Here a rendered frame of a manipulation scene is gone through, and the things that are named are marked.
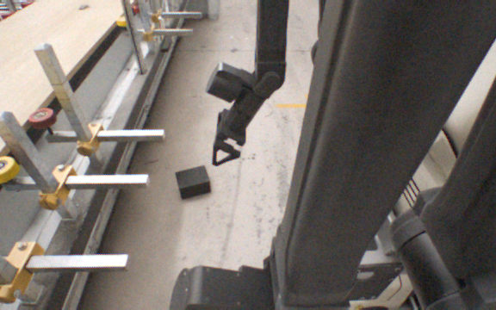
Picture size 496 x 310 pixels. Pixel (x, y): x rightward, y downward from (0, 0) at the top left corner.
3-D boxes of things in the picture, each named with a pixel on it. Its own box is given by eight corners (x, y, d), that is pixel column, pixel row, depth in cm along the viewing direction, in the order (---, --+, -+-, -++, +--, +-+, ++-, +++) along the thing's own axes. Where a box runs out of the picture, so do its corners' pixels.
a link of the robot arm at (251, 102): (271, 99, 59) (269, 85, 64) (243, 85, 57) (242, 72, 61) (255, 122, 63) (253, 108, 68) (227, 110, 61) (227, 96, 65)
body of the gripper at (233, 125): (216, 137, 63) (232, 113, 59) (220, 113, 71) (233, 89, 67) (242, 148, 65) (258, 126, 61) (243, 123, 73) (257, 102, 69)
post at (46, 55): (105, 161, 110) (50, 41, 77) (102, 167, 108) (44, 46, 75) (96, 161, 110) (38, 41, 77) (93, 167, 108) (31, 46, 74)
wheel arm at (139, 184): (151, 182, 89) (147, 173, 86) (148, 190, 86) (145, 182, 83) (14, 184, 86) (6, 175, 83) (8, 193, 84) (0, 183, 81)
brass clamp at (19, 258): (47, 251, 73) (38, 241, 70) (21, 304, 63) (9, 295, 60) (24, 251, 73) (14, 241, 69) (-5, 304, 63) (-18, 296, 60)
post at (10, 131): (87, 223, 96) (9, 108, 63) (83, 232, 93) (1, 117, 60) (77, 223, 96) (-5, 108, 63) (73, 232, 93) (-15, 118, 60)
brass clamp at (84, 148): (107, 133, 110) (102, 122, 106) (95, 157, 100) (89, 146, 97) (91, 133, 109) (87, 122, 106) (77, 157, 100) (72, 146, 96)
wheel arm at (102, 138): (165, 137, 108) (164, 128, 106) (164, 143, 106) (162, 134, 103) (53, 139, 106) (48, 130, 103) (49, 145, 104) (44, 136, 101)
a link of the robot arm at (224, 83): (283, 79, 54) (278, 59, 61) (230, 52, 50) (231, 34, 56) (252, 123, 61) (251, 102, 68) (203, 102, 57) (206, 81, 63)
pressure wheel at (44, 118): (46, 148, 100) (30, 123, 92) (40, 138, 104) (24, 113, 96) (69, 139, 104) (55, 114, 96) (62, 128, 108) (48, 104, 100)
